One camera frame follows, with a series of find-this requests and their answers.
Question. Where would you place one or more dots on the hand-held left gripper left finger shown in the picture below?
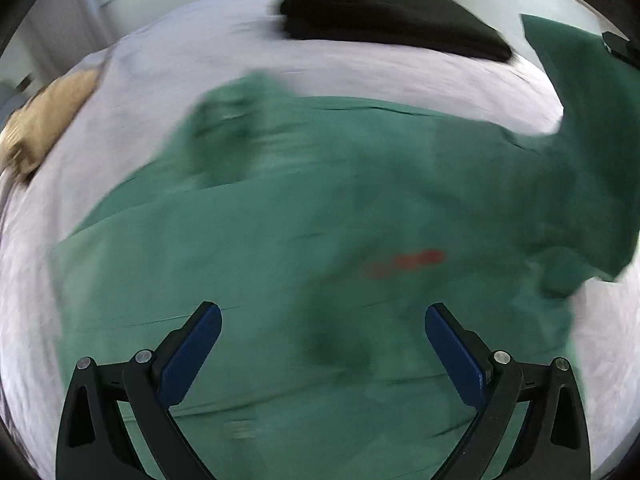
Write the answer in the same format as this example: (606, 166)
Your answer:
(192, 355)

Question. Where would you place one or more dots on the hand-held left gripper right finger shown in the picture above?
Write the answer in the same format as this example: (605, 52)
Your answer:
(455, 355)

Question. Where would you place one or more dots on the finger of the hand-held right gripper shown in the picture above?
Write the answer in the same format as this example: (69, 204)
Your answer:
(625, 49)

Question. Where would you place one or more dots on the green shirt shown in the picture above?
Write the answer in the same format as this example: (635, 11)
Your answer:
(300, 210)

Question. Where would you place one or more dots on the black folded clothes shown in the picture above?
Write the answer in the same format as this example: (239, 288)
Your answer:
(390, 20)

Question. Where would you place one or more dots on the beige cloth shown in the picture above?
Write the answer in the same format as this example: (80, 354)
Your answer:
(45, 115)

